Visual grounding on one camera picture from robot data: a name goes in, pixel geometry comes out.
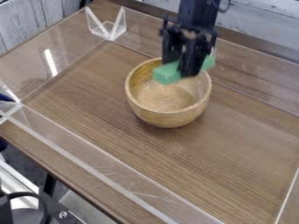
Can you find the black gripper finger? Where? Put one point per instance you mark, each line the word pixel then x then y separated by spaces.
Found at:
pixel 198 48
pixel 172 44

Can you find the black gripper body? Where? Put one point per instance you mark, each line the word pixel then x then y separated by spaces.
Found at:
pixel 195 20

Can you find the green rectangular block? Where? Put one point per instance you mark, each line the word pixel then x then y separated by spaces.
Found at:
pixel 167 74

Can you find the brown wooden bowl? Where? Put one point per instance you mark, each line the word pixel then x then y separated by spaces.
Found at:
pixel 166 106

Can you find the black table leg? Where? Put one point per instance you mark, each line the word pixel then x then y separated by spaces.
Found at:
pixel 50 184

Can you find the black base with screw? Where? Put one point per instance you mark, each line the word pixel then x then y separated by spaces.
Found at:
pixel 28 215

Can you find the clear acrylic tray enclosure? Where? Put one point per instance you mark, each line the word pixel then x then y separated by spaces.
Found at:
pixel 224 170

